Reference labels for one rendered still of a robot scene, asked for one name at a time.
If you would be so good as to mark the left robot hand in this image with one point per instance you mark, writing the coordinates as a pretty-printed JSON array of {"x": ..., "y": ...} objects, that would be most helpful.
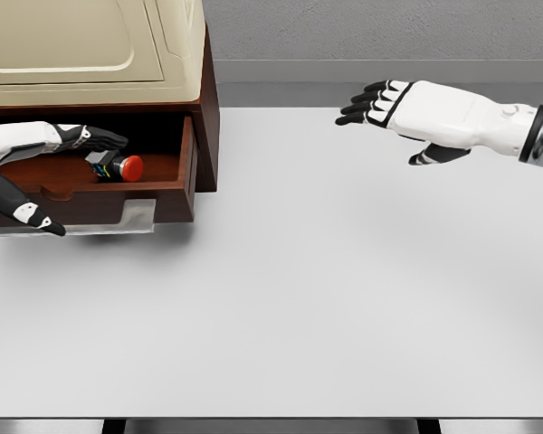
[{"x": 31, "y": 135}]

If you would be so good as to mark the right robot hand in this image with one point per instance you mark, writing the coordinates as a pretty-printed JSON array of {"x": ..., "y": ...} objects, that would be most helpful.
[{"x": 434, "y": 115}]

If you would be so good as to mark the red button switch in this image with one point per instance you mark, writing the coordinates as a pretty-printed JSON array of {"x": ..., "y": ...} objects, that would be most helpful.
[{"x": 131, "y": 168}]

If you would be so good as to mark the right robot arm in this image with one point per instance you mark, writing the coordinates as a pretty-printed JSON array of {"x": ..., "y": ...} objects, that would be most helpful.
[{"x": 525, "y": 131}]

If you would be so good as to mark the brown cabinet with beige top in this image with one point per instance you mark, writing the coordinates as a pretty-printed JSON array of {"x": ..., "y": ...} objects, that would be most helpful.
[{"x": 86, "y": 50}]

